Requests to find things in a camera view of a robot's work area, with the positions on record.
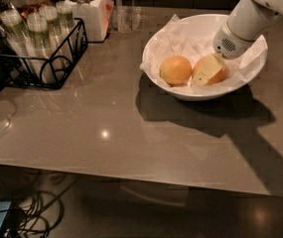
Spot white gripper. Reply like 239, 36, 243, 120
191, 20, 256, 87

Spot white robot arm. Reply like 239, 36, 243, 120
192, 0, 283, 86

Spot white ceramic bowl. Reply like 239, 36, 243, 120
141, 13, 269, 102

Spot white paper liner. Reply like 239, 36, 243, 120
139, 14, 268, 90

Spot clear acrylic holder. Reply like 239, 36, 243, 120
117, 6, 146, 33

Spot white lidded canister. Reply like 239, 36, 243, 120
66, 0, 114, 43

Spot plastic cup stack far right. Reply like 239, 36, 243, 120
56, 1, 74, 35

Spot plastic cup stack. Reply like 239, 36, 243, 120
0, 9, 34, 75
39, 5, 64, 64
27, 13, 55, 84
56, 1, 74, 35

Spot plastic cup stack middle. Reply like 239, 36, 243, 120
27, 13, 55, 84

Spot plastic cup stack left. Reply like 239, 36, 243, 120
0, 9, 34, 75

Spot black wire basket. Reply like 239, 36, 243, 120
0, 18, 88, 89

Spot black cables on floor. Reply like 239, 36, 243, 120
1, 176, 75, 238

